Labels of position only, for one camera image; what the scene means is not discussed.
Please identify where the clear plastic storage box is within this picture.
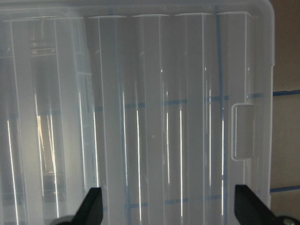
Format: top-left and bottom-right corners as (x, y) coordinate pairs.
(0, 15), (99, 225)

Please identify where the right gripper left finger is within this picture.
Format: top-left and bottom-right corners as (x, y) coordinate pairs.
(71, 187), (103, 225)

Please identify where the clear plastic box lid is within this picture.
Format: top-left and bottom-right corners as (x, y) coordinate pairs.
(0, 0), (275, 225)

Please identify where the brown grid table mat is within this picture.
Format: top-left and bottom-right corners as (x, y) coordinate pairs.
(270, 0), (300, 218)

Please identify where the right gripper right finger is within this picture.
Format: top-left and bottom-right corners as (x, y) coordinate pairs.
(234, 185), (281, 225)

